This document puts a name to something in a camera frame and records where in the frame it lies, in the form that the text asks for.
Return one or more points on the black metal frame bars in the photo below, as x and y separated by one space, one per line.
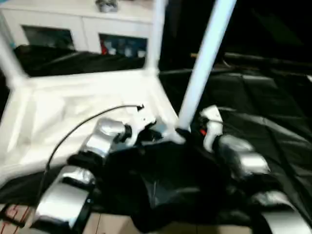
9 214

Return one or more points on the black mat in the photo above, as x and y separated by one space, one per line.
256 109

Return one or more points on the white cabinet with glass doors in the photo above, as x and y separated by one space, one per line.
73 19

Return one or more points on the white plastic table top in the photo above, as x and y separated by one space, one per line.
73 97

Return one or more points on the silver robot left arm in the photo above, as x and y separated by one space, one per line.
102 139

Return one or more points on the black backdrop cloth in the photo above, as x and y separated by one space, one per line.
268 24

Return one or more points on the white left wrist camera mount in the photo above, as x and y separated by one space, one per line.
142 117

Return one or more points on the shiny object on cabinet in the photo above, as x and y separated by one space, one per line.
107 5

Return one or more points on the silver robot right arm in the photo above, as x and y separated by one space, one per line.
243 156

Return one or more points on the small white jar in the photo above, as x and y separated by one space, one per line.
128 51
140 53
112 50

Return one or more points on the white plastic table leg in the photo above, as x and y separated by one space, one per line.
12 56
157 31
209 56

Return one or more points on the small red bottle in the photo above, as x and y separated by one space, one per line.
104 47

